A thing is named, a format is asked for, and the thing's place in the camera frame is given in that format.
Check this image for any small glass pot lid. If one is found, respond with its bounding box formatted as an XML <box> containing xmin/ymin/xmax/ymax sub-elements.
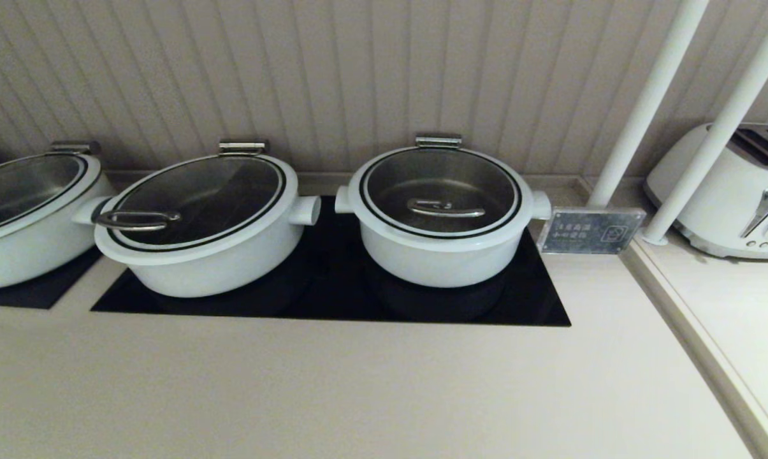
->
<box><xmin>347</xmin><ymin>147</ymin><xmax>535</xmax><ymax>252</ymax></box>

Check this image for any small white pot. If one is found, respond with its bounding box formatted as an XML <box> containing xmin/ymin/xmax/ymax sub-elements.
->
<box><xmin>335</xmin><ymin>187</ymin><xmax>552</xmax><ymax>288</ymax></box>

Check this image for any large white pot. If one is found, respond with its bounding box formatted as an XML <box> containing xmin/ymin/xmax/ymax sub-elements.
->
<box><xmin>0</xmin><ymin>171</ymin><xmax>117</xmax><ymax>291</ymax></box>
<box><xmin>71</xmin><ymin>191</ymin><xmax>322</xmax><ymax>298</ymax></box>

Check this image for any grey acrylic sign plaque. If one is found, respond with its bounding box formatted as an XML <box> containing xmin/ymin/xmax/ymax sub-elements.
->
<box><xmin>537</xmin><ymin>207</ymin><xmax>647</xmax><ymax>256</ymax></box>

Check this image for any white round pole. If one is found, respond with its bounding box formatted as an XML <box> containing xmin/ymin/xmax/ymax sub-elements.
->
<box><xmin>586</xmin><ymin>0</ymin><xmax>709</xmax><ymax>208</ymax></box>
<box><xmin>642</xmin><ymin>0</ymin><xmax>768</xmax><ymax>246</ymax></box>

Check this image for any white toaster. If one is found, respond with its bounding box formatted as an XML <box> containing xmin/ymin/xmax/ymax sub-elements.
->
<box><xmin>643</xmin><ymin>122</ymin><xmax>768</xmax><ymax>261</ymax></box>

